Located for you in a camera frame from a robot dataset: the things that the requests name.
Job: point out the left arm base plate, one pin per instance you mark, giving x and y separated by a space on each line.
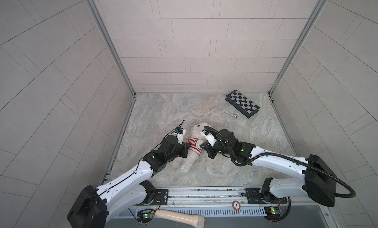
158 197

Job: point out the black white checkerboard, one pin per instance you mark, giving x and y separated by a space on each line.
244 105

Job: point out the red white striped sweater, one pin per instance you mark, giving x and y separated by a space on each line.
195 145

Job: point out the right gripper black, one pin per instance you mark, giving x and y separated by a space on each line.
208 149

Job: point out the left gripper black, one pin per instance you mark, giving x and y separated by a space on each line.
184 149

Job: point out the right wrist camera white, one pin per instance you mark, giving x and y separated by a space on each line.
209 137

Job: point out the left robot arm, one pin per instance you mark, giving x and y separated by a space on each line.
94 207

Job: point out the aluminium front rail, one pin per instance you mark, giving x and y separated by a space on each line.
214 202

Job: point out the left green circuit board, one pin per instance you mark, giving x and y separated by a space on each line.
145 216

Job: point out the right green circuit board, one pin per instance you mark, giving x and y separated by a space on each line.
272 213

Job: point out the white teddy bear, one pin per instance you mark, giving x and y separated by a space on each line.
192 157

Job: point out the green circuit board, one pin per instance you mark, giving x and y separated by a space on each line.
272 213
145 216

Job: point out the beige wooden handle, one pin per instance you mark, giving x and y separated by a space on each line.
195 221

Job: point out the round red white sticker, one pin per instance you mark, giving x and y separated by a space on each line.
236 205

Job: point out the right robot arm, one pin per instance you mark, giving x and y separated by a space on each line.
309 177

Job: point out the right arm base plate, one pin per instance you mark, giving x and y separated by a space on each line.
255 196

